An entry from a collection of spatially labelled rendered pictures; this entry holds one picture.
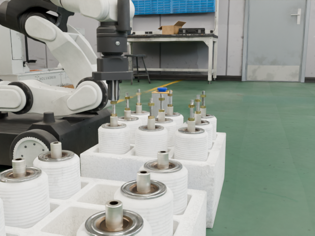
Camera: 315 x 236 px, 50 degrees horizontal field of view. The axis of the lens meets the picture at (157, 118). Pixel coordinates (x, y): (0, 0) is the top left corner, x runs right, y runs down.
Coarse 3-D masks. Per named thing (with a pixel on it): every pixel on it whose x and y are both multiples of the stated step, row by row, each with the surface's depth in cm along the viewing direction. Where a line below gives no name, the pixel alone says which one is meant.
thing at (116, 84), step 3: (114, 81) 100; (117, 81) 99; (114, 84) 100; (117, 84) 99; (114, 87) 100; (117, 87) 99; (114, 90) 101; (117, 90) 99; (114, 93) 101; (117, 93) 100; (117, 96) 100; (117, 99) 100
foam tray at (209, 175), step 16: (224, 144) 119; (80, 160) 99; (96, 160) 97; (112, 160) 96; (128, 160) 94; (144, 160) 93; (176, 160) 92; (208, 160) 92; (224, 160) 123; (96, 176) 98; (112, 176) 97; (128, 176) 95; (192, 176) 90; (208, 176) 89; (224, 176) 128; (208, 192) 90; (208, 208) 91; (208, 224) 91
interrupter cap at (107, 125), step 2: (104, 124) 103; (106, 124) 103; (108, 124) 104; (118, 124) 104; (120, 124) 104; (122, 124) 104; (124, 124) 104; (102, 126) 100; (104, 126) 100; (106, 126) 100; (108, 126) 101; (110, 126) 102; (118, 126) 100; (120, 126) 100; (122, 126) 100; (124, 126) 100; (106, 128) 99; (108, 128) 99; (110, 128) 99; (112, 128) 98; (114, 128) 99; (116, 128) 99; (118, 128) 99
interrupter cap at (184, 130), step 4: (180, 128) 98; (184, 128) 98; (196, 128) 98; (200, 128) 98; (180, 132) 94; (184, 132) 93; (188, 132) 93; (192, 132) 93; (196, 132) 93; (200, 132) 93
